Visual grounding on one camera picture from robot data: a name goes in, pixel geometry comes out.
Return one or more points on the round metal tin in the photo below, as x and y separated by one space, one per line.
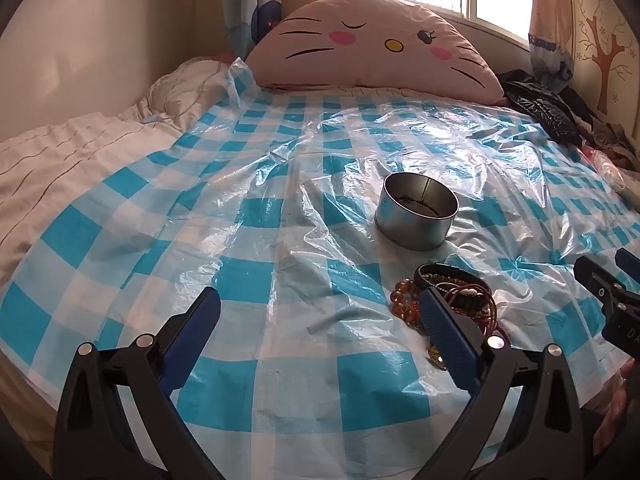
415 230

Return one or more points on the pink cat face pillow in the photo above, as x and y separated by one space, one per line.
375 60

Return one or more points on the pink curtain with blue hem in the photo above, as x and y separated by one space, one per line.
550 25

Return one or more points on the pile of clothes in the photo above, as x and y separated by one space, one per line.
605 135

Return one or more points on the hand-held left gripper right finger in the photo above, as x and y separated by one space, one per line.
445 340

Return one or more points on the white striped quilt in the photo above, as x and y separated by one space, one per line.
60 160

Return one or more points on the person's right hand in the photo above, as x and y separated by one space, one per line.
630 382

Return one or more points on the tree wall sticker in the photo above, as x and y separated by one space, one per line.
607 50

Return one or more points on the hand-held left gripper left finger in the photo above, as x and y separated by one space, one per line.
197 330

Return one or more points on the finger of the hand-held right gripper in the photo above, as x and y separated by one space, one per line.
595 280
628 260

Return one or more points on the blue cartoon curtain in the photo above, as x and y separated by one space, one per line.
245 10

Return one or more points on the black shiny jacket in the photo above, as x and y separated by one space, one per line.
540 105

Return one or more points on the blue checkered plastic sheet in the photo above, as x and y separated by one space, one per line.
300 260

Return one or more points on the gold pendant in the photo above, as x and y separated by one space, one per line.
436 357

